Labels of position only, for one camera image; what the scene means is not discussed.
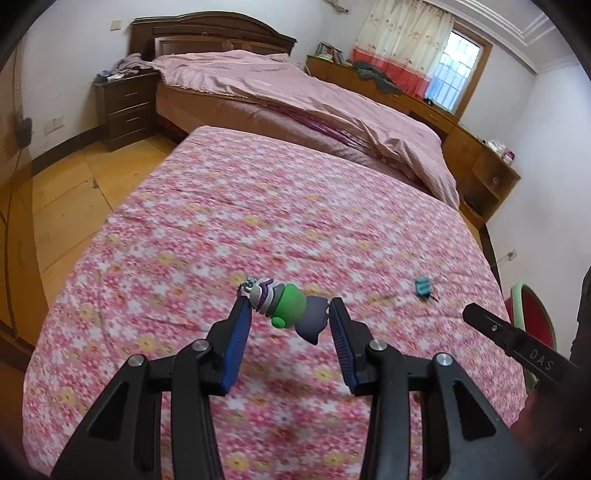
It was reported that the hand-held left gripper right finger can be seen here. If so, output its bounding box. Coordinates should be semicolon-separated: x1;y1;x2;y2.
329;296;539;480

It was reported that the white and red curtain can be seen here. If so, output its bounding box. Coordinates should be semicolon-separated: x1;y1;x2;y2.
351;0;455;100

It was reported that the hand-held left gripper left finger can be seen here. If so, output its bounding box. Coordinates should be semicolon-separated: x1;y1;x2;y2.
51;296;253;480

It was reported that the wooden wardrobe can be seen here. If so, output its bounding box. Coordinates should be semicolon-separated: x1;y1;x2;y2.
0;175;38;374

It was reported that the red bucket with green rim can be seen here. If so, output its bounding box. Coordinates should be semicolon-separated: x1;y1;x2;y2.
505;284;557;352

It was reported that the green and purple toy keychain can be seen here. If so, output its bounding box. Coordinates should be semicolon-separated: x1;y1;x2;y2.
238;277;308;328

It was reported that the long wooden desk cabinet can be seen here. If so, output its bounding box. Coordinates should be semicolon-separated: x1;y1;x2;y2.
305;54;522;227

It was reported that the window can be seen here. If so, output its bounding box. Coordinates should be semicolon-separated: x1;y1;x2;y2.
425;25;492;116

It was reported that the pink floral cloth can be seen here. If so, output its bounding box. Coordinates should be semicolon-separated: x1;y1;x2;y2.
23;124;529;480

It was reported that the dark wooden headboard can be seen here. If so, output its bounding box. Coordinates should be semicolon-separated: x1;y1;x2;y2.
128;13;296;63

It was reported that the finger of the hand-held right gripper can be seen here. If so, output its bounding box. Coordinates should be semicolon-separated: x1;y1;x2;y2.
462;302;580;385

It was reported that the dark wooden nightstand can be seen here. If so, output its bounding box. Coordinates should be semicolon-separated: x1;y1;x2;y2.
93;71;160;153

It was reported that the wooden bed with pink duvet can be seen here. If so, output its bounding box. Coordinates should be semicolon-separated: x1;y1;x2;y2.
152;48;460;208

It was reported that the black wall plug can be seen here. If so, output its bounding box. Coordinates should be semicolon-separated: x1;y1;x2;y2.
14;117;34;148

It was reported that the stack of books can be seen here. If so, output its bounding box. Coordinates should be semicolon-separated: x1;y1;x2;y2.
315;41;343;62

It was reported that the grey cloth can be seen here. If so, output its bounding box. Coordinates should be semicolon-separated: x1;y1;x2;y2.
353;60;402;95

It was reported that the person's right forearm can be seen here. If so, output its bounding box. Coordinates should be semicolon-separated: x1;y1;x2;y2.
517;385;583;439

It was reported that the pile of clothes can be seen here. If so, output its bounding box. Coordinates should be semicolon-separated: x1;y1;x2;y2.
99;53;153;81

